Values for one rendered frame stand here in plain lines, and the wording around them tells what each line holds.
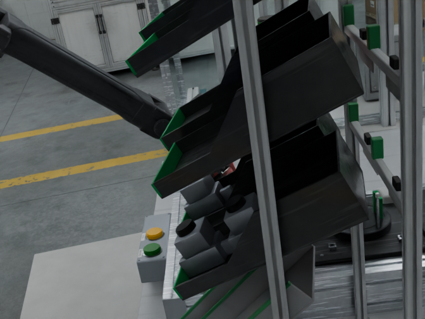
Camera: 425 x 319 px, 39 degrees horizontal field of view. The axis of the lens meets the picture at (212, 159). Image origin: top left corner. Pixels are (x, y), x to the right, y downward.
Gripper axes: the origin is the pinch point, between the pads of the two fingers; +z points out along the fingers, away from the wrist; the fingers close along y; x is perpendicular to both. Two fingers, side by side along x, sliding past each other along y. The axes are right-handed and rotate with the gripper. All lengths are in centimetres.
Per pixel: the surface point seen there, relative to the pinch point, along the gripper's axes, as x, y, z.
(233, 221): -10.6, -45.4, -15.7
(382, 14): -52, 77, 18
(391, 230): -18.2, -4.0, 28.4
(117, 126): 144, 355, 29
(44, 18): 253, 773, -93
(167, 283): 21.8, -11.6, 0.5
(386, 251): -15.7, -11.7, 26.6
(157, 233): 23.9, 6.9, -2.5
